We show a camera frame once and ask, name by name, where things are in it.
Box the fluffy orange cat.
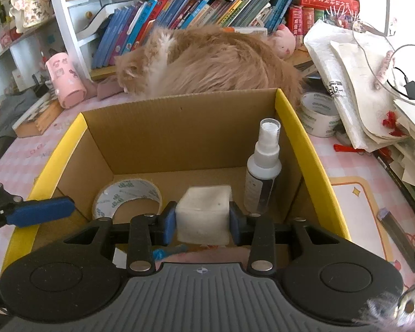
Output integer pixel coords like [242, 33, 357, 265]
[115, 24, 307, 102]

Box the thin charger cable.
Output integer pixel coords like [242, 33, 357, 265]
[353, 21, 415, 104]

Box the cardboard box with yellow rim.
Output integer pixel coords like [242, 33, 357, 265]
[2, 88, 351, 277]

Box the grey cloth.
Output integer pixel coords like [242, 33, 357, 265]
[0, 90, 38, 139]

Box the floral fabric bag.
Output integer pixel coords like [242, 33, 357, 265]
[9, 0, 54, 33]

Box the blue plastic item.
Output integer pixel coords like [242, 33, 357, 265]
[152, 244, 189, 260]

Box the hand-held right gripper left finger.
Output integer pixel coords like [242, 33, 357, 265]
[64, 201, 177, 272]

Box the white sponge block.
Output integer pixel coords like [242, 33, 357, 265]
[176, 185, 233, 246]

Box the white tape roll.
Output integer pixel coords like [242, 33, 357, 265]
[300, 92, 341, 138]

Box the yellowish clear tape roll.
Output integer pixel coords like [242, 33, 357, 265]
[92, 179, 163, 220]

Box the red tassel knot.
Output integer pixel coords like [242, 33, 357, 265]
[334, 111, 402, 154]

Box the pink spiky ornament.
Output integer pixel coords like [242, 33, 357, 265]
[327, 7, 360, 29]

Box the silver fluffy bell charm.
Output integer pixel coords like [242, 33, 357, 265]
[353, 235, 415, 331]

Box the black grey pen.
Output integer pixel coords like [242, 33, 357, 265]
[377, 208, 415, 274]

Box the pink tissue pouch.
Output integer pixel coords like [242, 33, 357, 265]
[45, 52, 87, 108]

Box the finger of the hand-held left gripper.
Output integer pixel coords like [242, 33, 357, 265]
[0, 183, 75, 237]

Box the white spray bottle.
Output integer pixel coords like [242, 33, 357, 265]
[245, 118, 282, 215]

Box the mauve pouch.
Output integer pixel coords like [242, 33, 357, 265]
[97, 76, 125, 99]

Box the pink pig plush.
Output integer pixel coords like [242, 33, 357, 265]
[268, 24, 296, 59]

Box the pink beaded charm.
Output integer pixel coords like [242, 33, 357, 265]
[375, 50, 395, 87]

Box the white bookshelf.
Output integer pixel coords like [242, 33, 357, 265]
[45, 0, 391, 80]

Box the stack of white papers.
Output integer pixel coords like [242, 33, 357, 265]
[304, 19, 415, 187]

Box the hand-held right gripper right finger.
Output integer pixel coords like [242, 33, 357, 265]
[228, 201, 333, 272]

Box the row of colourful books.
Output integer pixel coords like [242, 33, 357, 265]
[92, 0, 315, 70]

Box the white floppy book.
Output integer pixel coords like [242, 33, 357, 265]
[76, 2, 135, 38]

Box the wooden chessboard box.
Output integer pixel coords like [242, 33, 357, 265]
[14, 92, 64, 138]

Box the pink checked tablecloth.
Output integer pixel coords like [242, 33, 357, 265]
[0, 93, 415, 291]

